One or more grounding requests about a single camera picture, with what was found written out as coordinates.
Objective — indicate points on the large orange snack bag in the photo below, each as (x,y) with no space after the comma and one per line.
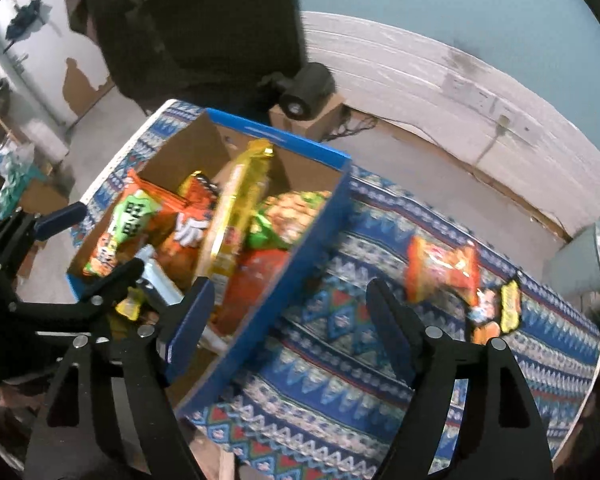
(290,215)

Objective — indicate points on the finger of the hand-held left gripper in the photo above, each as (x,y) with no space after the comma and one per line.
(60,219)
(115,282)

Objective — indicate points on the black yellow snack packet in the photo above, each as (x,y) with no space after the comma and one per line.
(507,305)

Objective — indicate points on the dark hanging cloth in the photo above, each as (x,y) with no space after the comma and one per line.
(25,17)

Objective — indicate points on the white plastic bag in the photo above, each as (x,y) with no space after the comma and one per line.
(47,142)

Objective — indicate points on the orange green snack packet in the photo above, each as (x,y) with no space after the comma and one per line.
(125,225)

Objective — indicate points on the small brown cardboard box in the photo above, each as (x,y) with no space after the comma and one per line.
(325,121)

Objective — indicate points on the pale blue snack packet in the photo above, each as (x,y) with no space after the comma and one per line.
(162,280)

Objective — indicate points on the black device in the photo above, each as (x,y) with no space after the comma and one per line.
(307,87)

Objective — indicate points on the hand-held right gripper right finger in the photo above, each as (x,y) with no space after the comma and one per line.
(392,330)

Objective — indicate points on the orange white-print snack packet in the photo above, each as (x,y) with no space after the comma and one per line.
(190,225)

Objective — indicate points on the blue patterned tablecloth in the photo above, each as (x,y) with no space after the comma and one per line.
(340,390)

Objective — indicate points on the orange red noodle packet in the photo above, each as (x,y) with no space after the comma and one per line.
(437,270)

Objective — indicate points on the long yellow biscuit packet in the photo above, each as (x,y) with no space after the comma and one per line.
(240,200)

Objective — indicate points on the blue cardboard box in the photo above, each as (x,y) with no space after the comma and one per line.
(305,280)

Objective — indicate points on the pale green waste bin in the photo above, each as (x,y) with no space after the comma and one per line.
(575,265)

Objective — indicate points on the small yellow snack packet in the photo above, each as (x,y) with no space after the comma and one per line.
(130,306)

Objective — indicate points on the teal plastic bag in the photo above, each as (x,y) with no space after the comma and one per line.
(10,175)

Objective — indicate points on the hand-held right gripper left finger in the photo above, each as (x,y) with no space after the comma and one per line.
(187,330)

